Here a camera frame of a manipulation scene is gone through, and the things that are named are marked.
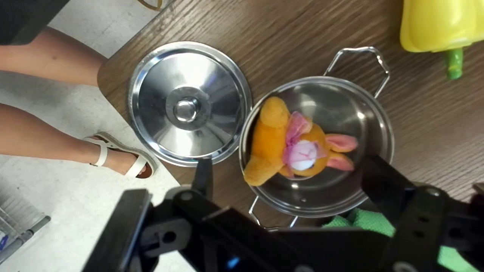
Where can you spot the silver pot lid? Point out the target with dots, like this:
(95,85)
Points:
(189,106)

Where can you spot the orange plush toy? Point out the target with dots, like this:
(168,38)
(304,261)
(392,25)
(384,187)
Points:
(274,141)

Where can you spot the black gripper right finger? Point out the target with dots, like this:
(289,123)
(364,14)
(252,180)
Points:
(387,191)

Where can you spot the green cloth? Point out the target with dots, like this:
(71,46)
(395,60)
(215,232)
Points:
(370,221)

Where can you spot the yellow toy bell pepper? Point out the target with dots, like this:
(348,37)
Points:
(443,25)

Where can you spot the bare leg with white sandal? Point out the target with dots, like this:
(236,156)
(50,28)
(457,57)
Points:
(45,137)

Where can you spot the silver pot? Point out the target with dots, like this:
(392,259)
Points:
(352,111)

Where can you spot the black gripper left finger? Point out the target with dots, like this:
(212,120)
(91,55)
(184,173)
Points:
(202,176)

